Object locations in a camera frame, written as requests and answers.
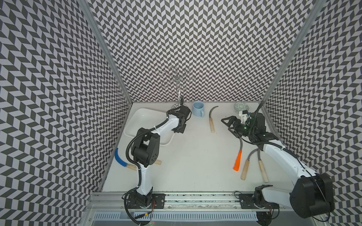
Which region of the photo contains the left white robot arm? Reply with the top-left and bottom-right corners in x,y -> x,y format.
124,105 -> 191,208

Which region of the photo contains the blue blade wooden sickle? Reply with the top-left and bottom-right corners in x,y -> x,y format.
115,148 -> 138,170

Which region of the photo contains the light blue mug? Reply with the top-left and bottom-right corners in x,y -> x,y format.
192,101 -> 205,117

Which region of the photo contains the orange handle sickle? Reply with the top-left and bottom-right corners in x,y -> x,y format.
233,137 -> 243,171

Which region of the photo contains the green patterned small bowl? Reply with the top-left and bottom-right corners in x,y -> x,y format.
234,102 -> 249,113

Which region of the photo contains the white rectangular storage tray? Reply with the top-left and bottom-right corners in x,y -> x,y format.
124,108 -> 179,146

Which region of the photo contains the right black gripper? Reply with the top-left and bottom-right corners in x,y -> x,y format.
221,115 -> 255,137

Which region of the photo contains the chrome mug tree stand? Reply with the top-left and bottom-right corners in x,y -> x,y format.
158,66 -> 195,109

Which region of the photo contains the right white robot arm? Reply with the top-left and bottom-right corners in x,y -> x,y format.
221,113 -> 335,218

